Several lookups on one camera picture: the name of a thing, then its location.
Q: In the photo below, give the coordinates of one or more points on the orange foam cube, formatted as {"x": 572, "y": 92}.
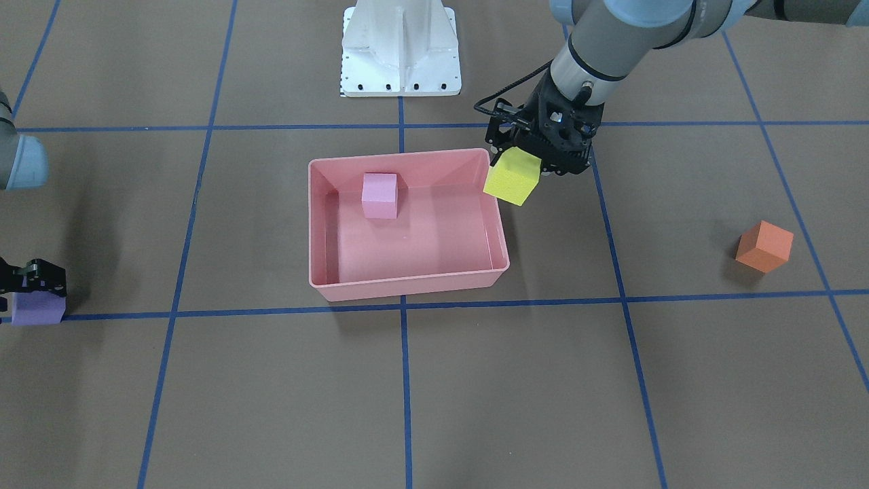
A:
{"x": 765, "y": 247}

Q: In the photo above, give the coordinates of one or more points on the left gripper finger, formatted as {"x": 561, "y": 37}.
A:
{"x": 558, "y": 162}
{"x": 507, "y": 125}

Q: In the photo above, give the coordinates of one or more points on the white metal mount base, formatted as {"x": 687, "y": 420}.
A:
{"x": 399, "y": 49}

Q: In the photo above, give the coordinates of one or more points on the yellow foam cube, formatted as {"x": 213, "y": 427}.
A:
{"x": 514, "y": 176}

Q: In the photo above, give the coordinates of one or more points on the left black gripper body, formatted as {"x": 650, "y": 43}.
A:
{"x": 540, "y": 111}

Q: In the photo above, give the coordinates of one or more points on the purple foam cube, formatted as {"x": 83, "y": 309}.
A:
{"x": 38, "y": 302}

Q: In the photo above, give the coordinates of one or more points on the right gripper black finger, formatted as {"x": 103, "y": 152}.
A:
{"x": 42, "y": 276}

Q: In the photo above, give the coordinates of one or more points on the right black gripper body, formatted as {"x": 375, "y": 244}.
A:
{"x": 42, "y": 274}

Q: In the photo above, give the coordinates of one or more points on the pink foam cube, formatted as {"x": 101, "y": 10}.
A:
{"x": 380, "y": 196}

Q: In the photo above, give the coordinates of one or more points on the pink plastic bin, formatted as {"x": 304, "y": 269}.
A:
{"x": 448, "y": 233}

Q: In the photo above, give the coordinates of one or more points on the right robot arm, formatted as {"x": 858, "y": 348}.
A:
{"x": 24, "y": 163}

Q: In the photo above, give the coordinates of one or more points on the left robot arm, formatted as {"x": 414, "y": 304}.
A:
{"x": 610, "y": 38}

